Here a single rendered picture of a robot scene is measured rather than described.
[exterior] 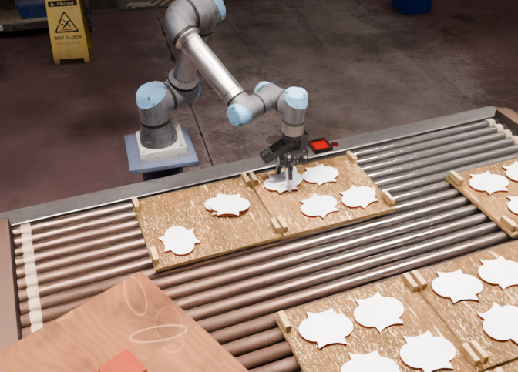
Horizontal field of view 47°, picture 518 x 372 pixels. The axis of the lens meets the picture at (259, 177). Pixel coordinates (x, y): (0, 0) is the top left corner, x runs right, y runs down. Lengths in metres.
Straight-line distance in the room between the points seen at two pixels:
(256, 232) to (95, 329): 0.62
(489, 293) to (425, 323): 0.23
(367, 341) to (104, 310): 0.68
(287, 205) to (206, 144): 2.14
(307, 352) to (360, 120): 3.01
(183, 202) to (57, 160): 2.18
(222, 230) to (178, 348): 0.56
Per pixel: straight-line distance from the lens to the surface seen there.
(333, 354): 1.57
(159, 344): 1.46
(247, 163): 2.23
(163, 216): 1.97
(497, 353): 1.67
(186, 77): 2.29
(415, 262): 1.87
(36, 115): 4.71
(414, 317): 1.69
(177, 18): 1.99
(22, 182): 3.97
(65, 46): 5.40
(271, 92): 1.95
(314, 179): 2.11
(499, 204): 2.15
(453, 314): 1.72
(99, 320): 1.54
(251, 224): 1.91
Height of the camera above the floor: 2.17
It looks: 36 degrees down
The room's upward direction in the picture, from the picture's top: straight up
